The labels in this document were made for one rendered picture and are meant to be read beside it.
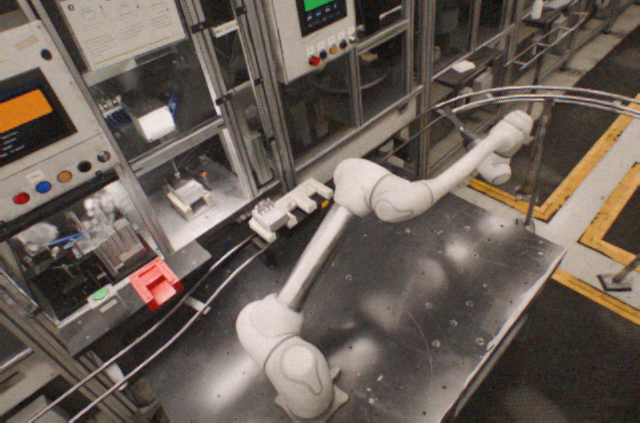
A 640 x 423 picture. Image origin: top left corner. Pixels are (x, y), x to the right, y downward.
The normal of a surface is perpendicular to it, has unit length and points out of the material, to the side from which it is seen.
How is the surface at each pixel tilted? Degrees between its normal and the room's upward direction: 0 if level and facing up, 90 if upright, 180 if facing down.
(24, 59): 90
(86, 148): 90
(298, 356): 6
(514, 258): 0
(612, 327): 0
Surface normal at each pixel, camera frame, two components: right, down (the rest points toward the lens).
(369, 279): -0.11, -0.76
